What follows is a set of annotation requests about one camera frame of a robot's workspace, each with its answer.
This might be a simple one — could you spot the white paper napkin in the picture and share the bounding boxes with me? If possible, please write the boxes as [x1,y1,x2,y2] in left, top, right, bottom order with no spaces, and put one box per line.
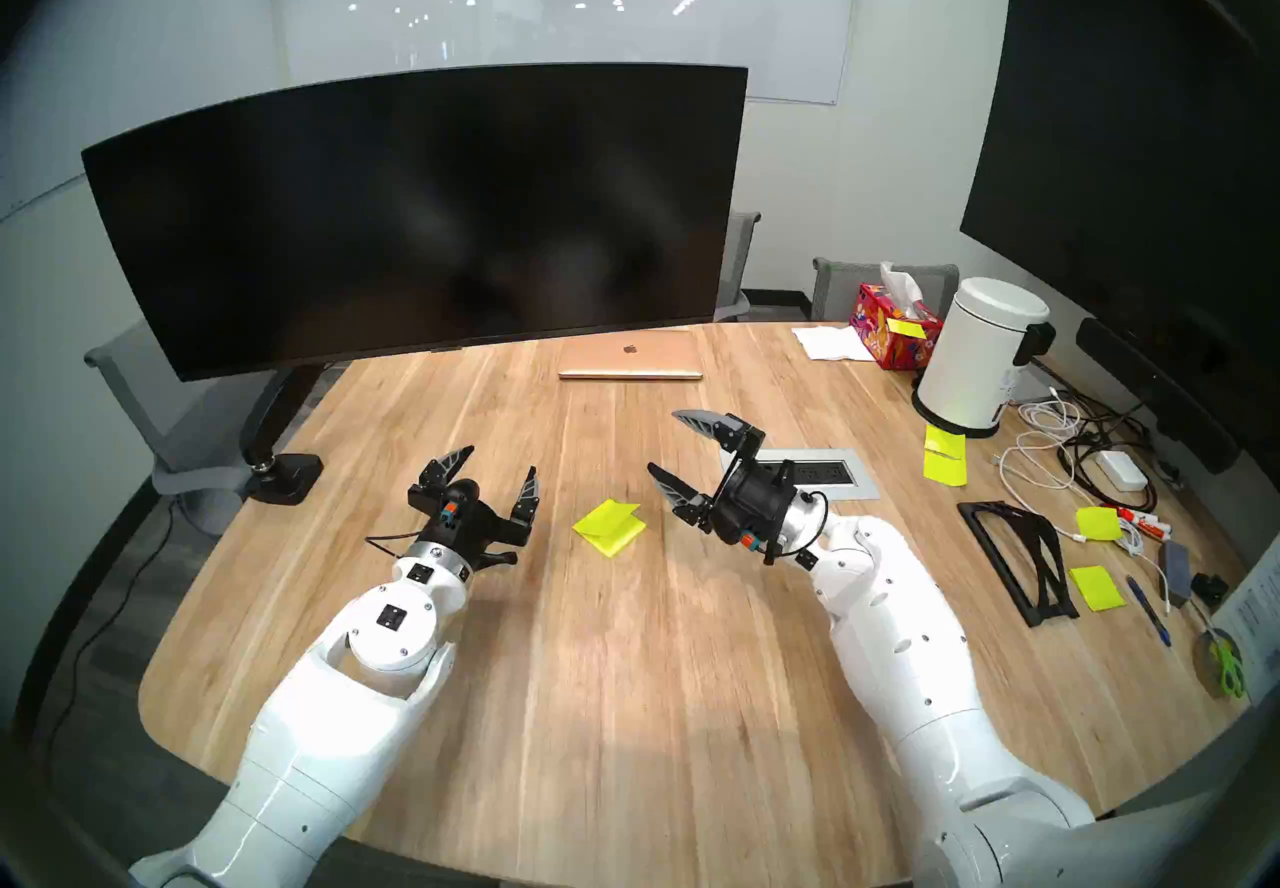
[792,326,879,363]

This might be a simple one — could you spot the black power cable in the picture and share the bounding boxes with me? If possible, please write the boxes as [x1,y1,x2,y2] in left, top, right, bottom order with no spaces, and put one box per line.
[1060,386,1161,512]

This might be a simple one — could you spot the yellow sticky note pad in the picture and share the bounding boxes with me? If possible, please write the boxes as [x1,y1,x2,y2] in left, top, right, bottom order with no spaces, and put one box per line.
[572,499,648,559]
[1069,565,1128,613]

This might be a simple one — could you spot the white printed paper sheet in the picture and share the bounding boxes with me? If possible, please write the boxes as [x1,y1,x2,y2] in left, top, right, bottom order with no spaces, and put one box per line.
[1218,561,1280,687]

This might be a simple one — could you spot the black floor cable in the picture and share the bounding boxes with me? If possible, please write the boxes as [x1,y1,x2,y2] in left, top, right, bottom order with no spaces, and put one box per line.
[40,501,176,757]

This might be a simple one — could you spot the blue pen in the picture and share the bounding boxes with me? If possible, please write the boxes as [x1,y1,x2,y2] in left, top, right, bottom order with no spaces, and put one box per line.
[1126,576,1172,647]

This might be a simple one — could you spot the green scissors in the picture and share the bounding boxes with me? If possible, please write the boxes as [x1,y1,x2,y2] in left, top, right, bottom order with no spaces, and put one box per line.
[1205,626,1249,700]

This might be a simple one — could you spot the black laptop stand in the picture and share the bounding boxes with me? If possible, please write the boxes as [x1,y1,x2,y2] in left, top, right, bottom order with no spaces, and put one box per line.
[957,500,1081,629]

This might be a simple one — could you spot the white pedal trash can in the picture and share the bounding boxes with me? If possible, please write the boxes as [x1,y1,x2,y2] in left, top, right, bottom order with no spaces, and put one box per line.
[912,276,1057,439]

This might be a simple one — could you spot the white rectangular box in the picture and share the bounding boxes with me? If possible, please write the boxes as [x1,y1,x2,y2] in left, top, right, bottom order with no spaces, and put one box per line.
[1005,361,1061,405]

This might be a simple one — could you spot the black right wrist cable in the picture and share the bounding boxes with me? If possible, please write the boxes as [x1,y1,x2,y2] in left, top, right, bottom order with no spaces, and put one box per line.
[780,491,831,562]

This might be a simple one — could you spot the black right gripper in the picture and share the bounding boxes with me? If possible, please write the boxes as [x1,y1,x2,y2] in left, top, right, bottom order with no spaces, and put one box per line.
[647,409,803,563]

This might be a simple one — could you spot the black wall television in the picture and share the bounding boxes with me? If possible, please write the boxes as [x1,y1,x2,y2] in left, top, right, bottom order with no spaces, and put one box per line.
[960,0,1280,457]

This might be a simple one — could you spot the colourful tissue box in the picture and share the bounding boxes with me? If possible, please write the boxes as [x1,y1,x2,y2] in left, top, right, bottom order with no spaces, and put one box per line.
[850,262,945,371]

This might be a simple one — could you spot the gold closed laptop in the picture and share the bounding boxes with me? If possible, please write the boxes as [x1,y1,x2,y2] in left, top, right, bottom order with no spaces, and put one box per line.
[558,329,704,382]

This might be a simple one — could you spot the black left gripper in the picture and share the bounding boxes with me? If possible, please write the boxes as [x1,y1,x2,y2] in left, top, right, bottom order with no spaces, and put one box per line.
[408,444,539,577]

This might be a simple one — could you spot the grey table power outlet panel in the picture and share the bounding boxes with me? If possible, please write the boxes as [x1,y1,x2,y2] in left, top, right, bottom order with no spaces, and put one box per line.
[745,446,881,502]

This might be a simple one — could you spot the glass wall whiteboard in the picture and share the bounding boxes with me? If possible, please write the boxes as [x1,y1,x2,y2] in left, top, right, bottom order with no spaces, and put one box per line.
[275,0,863,107]

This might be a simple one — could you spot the grey mesh office chair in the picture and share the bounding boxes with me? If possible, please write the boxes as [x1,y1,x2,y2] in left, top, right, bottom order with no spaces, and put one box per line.
[713,210,763,324]
[84,321,271,537]
[810,257,961,324]

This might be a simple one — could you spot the white charging cable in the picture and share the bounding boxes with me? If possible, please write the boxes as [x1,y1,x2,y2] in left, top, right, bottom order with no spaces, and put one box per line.
[995,396,1171,612]

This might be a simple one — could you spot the black curved monitor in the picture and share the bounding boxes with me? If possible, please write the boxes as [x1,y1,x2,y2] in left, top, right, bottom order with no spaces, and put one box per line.
[82,63,749,384]

